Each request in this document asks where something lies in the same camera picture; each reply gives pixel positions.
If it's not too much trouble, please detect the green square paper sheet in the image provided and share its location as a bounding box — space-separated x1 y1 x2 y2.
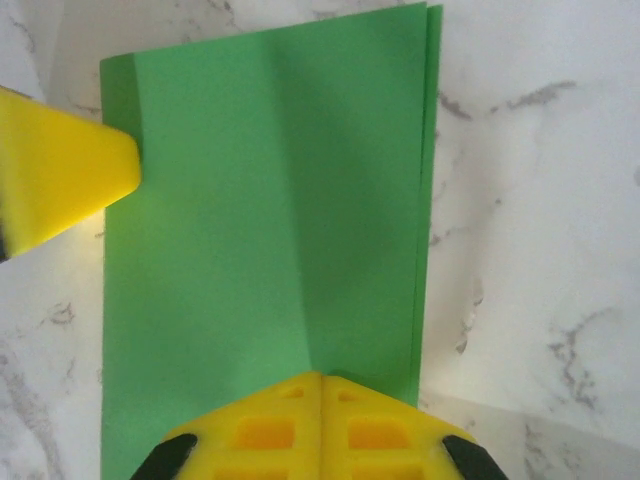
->
98 2 445 480

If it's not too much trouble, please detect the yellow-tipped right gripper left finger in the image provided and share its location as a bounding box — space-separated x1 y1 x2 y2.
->
127 372 322 480

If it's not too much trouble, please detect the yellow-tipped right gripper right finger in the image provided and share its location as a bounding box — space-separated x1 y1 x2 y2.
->
320 373 511 480

